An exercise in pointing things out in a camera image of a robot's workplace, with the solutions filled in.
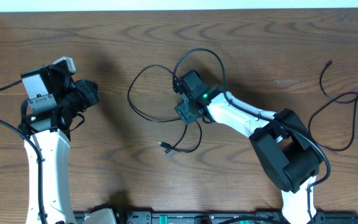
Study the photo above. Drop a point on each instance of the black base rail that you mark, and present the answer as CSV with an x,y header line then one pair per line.
x,y
144,216

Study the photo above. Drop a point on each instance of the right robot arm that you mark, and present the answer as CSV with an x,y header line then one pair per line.
x,y
284,149

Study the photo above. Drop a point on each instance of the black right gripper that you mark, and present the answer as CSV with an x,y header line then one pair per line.
x,y
184,114

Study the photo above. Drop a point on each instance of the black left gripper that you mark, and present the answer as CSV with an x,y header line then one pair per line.
x,y
92,95

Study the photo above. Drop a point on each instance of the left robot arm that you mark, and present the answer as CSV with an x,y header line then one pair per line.
x,y
54,100

